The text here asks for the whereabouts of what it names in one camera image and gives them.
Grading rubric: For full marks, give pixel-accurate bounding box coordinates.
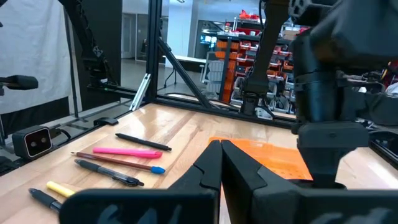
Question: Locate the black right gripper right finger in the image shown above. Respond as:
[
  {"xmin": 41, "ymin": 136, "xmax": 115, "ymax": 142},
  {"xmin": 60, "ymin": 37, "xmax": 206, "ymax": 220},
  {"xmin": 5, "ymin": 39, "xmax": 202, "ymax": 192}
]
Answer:
[{"xmin": 221, "ymin": 139, "xmax": 302, "ymax": 224}]

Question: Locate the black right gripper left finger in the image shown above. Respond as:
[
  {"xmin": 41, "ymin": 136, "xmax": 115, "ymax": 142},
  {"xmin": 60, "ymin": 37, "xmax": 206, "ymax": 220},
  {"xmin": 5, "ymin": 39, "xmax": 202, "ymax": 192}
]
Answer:
[{"xmin": 167, "ymin": 139, "xmax": 223, "ymax": 192}]

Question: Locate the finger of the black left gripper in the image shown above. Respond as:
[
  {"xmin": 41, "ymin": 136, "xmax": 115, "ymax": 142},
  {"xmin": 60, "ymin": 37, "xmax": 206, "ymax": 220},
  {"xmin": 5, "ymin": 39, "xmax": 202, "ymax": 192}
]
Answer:
[
  {"xmin": 306, "ymin": 148, "xmax": 326, "ymax": 187},
  {"xmin": 325, "ymin": 149, "xmax": 346, "ymax": 189}
]

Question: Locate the pink highlighter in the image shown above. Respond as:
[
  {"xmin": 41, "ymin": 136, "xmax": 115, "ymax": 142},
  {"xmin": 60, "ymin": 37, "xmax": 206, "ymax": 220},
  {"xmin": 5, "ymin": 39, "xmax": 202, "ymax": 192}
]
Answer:
[{"xmin": 92, "ymin": 146, "xmax": 164, "ymax": 160}]

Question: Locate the black gel pen with clip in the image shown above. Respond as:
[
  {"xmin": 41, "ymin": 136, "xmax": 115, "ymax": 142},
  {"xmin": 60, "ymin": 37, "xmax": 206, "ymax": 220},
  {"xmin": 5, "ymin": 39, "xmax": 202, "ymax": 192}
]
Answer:
[{"xmin": 74, "ymin": 159, "xmax": 145, "ymax": 188}]

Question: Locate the yellow highlighter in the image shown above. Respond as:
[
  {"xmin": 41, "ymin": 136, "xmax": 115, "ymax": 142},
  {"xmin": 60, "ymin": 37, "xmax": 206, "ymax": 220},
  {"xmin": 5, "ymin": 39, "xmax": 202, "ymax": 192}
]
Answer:
[{"xmin": 46, "ymin": 180, "xmax": 76, "ymax": 198}]

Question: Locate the black grip pen clear barrel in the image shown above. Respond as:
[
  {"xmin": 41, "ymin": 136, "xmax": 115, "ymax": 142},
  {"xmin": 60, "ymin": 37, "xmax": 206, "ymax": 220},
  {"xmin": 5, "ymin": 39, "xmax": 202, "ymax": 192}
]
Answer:
[{"xmin": 28, "ymin": 187, "xmax": 63, "ymax": 214}]

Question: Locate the orange plastic box lid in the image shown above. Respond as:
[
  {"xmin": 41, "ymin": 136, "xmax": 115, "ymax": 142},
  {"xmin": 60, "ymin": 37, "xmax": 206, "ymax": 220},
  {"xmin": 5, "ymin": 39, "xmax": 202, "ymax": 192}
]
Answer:
[{"xmin": 208, "ymin": 136, "xmax": 313, "ymax": 181}]

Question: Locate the matte black pen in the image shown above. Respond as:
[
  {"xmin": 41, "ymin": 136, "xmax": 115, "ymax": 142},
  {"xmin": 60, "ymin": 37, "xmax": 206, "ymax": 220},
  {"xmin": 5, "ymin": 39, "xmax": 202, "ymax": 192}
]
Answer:
[{"xmin": 115, "ymin": 133, "xmax": 173, "ymax": 152}]

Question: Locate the brown pencil blue eraser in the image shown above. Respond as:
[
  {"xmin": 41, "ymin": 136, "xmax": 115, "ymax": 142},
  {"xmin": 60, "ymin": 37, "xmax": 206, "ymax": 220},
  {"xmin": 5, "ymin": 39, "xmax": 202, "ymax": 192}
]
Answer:
[{"xmin": 70, "ymin": 151, "xmax": 167, "ymax": 175}]

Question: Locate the storage shelf with orange bins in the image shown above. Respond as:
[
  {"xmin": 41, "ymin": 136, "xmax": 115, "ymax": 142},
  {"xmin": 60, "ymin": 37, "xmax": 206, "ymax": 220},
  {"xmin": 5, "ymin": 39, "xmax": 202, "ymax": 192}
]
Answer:
[{"xmin": 214, "ymin": 9, "xmax": 312, "ymax": 114}]

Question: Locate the black table clamp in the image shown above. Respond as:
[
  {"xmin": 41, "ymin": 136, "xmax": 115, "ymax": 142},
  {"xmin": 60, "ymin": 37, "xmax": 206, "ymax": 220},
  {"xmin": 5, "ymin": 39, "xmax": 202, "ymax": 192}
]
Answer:
[{"xmin": 93, "ymin": 117, "xmax": 119, "ymax": 126}]

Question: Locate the black standing panel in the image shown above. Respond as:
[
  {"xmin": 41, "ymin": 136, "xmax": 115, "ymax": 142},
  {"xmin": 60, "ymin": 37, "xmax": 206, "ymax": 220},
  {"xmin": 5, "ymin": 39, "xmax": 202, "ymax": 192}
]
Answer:
[{"xmin": 74, "ymin": 0, "xmax": 123, "ymax": 110}]

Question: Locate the black padded bar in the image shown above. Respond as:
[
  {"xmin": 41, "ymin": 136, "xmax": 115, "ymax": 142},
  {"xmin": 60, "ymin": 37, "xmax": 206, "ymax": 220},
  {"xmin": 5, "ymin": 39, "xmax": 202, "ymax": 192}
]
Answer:
[{"xmin": 0, "ymin": 74, "xmax": 39, "ymax": 91}]

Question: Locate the white backdrop cloth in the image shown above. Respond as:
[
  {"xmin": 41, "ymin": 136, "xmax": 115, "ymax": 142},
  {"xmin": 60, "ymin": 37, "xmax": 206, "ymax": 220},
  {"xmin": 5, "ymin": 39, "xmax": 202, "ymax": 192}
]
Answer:
[{"xmin": 0, "ymin": 0, "xmax": 73, "ymax": 115}]

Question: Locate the silver corner bracket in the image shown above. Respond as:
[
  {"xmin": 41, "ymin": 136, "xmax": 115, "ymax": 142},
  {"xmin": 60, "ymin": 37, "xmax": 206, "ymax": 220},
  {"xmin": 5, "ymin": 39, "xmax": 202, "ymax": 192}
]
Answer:
[{"xmin": 129, "ymin": 73, "xmax": 152, "ymax": 111}]

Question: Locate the black aluminium rig frame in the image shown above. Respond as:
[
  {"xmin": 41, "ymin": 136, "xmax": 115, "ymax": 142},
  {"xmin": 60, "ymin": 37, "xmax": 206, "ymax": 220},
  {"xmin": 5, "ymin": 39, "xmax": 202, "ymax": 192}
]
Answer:
[{"xmin": 57, "ymin": 0, "xmax": 398, "ymax": 170}]

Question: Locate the black table-level camera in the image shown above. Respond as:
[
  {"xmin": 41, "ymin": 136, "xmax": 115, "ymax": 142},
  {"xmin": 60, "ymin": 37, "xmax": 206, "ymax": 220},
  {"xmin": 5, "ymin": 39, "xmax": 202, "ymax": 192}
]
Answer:
[{"xmin": 11, "ymin": 125, "xmax": 53, "ymax": 160}]

